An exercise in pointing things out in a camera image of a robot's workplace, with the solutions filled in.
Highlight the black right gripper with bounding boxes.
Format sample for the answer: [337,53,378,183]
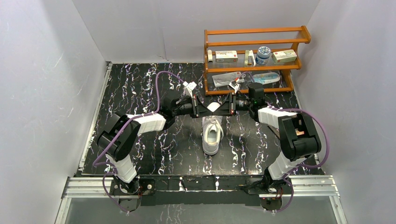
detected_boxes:
[213,92,253,116]

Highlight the white shoelace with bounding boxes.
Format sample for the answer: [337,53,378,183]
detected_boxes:
[202,116,223,128]

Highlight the white sneaker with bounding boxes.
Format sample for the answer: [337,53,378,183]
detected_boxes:
[202,123,224,155]

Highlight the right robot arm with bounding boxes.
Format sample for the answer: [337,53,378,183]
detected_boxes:
[213,82,321,193]

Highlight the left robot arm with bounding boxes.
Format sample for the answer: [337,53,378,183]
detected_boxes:
[97,91,220,194]

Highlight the white flat packet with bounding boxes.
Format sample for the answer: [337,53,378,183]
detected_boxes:
[212,71,246,87]

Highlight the blue oval package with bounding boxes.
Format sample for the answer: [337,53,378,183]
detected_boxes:
[252,72,280,85]

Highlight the white box on left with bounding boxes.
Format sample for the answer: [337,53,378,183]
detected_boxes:
[215,50,238,63]

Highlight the white box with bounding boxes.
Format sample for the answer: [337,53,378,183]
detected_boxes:
[215,50,238,63]
[271,49,297,64]

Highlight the beige clip item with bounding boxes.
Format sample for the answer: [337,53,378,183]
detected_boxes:
[244,50,256,67]

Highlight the blue white round jar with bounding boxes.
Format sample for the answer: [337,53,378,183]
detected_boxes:
[255,46,271,65]

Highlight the white box on right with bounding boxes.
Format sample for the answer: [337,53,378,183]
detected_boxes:
[271,49,297,64]

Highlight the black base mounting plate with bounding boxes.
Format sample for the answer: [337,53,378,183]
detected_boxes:
[109,175,291,211]

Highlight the orange wooden shelf rack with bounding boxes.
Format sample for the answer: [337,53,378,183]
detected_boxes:
[204,26,311,95]

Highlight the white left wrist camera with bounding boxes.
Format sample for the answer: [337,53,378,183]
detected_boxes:
[183,81,197,98]

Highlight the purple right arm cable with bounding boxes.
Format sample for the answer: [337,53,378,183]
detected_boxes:
[238,71,331,169]

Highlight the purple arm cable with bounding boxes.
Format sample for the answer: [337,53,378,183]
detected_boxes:
[92,71,189,214]
[238,71,331,169]

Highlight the aluminium rail frame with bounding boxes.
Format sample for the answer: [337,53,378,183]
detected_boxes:
[55,175,347,224]

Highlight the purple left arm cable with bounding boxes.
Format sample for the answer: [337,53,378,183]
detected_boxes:
[92,71,189,214]

